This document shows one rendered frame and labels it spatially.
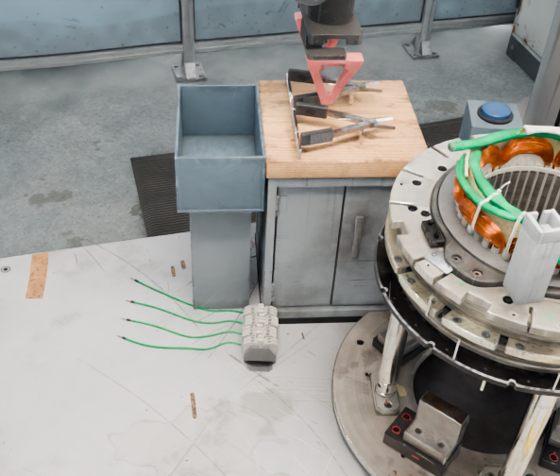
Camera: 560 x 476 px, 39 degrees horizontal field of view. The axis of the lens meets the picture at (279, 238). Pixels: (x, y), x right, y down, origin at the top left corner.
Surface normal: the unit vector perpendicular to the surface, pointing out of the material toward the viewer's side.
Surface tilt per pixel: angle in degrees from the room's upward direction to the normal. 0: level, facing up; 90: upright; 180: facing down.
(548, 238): 90
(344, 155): 0
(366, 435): 0
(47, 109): 0
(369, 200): 90
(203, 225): 90
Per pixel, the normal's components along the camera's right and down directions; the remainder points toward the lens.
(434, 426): -0.62, 0.50
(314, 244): 0.07, 0.66
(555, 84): -0.37, 0.60
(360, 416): 0.04, -0.75
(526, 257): -0.97, 0.12
